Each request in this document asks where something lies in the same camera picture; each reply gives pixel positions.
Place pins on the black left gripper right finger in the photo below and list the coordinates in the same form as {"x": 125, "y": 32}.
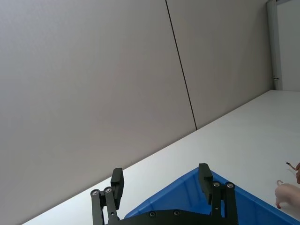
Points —
{"x": 205, "y": 180}

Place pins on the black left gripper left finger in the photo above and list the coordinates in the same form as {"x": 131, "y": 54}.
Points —
{"x": 116, "y": 187}

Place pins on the blue plastic bin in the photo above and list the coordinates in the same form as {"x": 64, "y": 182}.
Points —
{"x": 180, "y": 194}

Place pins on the pale pink toy figure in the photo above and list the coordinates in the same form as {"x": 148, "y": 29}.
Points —
{"x": 287, "y": 195}

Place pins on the brown toy figure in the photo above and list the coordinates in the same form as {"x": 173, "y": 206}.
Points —
{"x": 297, "y": 171}

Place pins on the white vertical frame post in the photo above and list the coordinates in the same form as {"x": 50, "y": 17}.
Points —
{"x": 273, "y": 42}

